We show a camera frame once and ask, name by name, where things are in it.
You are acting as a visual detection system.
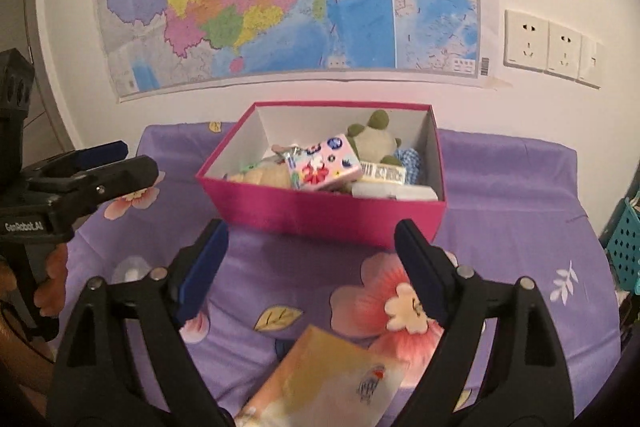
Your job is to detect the floral tissue pack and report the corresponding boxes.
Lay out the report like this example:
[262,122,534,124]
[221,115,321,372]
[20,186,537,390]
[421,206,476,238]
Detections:
[285,134,362,192]

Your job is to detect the grey door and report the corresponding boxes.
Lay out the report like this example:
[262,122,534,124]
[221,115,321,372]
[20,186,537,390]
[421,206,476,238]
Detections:
[1,0,74,166]

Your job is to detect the teal plastic basket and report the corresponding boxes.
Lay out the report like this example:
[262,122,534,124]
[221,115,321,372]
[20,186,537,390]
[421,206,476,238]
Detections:
[600,192,640,295]

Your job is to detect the purple floral cloth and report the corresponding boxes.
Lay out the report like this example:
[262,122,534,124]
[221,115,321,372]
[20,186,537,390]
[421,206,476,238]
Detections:
[66,124,620,412]

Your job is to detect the gold yellow packet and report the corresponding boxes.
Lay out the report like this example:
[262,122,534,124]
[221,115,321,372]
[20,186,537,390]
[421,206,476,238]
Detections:
[234,326,408,427]

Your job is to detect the pink cardboard box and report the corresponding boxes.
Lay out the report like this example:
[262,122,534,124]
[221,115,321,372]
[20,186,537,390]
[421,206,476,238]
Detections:
[196,101,447,249]

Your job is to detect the blue checkered cloth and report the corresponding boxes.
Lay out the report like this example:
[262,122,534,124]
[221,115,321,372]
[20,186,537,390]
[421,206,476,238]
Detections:
[394,147,422,185]

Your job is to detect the white packet in box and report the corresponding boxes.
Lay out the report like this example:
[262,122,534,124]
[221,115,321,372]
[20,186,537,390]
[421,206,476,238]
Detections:
[352,182,439,202]

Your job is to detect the green plush turtle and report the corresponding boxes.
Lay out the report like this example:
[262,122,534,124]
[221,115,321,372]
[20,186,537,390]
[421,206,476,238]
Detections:
[346,109,401,166]

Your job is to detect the white wall switch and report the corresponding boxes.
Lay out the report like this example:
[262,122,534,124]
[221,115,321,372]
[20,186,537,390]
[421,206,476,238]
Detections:
[577,35,605,89]

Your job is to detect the white wall socket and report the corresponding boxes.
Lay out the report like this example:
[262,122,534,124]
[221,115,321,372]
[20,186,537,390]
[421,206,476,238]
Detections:
[544,22,582,80]
[504,10,549,72]

